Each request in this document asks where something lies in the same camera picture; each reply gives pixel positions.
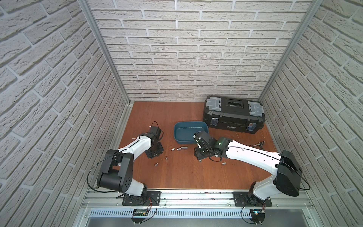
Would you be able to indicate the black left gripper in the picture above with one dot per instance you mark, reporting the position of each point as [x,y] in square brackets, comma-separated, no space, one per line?
[156,150]

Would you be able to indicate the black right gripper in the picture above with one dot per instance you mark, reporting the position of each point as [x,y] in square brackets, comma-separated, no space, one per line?
[196,154]

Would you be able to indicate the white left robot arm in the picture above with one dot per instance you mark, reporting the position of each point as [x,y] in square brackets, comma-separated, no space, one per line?
[116,171]

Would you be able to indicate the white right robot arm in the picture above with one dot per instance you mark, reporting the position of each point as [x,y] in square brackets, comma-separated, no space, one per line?
[285,177]

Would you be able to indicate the teal plastic storage box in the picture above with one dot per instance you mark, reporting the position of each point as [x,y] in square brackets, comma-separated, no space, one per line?
[184,131]

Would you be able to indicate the black grey toolbox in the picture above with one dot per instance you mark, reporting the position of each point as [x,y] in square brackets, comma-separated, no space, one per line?
[233,114]

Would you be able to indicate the ratchet wrench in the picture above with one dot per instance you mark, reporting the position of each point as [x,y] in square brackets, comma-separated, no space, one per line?
[259,145]

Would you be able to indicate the left controller board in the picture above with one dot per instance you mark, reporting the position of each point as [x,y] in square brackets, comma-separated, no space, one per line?
[139,215]

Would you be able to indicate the controller board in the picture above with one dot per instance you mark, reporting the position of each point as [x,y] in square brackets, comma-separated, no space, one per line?
[139,215]
[257,216]

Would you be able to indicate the right controller board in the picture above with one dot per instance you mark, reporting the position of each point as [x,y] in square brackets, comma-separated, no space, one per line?
[257,216]

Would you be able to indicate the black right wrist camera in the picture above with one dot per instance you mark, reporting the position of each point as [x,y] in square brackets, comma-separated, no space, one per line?
[202,138]

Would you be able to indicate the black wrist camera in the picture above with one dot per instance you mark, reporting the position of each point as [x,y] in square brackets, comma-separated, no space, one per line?
[156,133]
[202,138]

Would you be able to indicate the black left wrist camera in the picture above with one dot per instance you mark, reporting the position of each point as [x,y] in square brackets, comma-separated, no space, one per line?
[156,133]

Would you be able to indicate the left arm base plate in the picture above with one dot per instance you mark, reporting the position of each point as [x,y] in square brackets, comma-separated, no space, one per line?
[150,198]

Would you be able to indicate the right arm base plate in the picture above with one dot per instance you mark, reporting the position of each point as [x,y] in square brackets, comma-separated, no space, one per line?
[242,199]

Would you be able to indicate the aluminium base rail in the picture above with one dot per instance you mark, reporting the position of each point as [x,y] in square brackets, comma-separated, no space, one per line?
[189,204]

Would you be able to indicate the aluminium frame post right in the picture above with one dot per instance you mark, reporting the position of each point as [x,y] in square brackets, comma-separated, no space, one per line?
[306,20]

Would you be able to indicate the aluminium frame post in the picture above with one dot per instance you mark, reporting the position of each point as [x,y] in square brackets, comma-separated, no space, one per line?
[103,47]
[306,20]

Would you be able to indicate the aluminium frame post left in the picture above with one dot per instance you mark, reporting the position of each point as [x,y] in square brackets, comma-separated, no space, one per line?
[103,47]

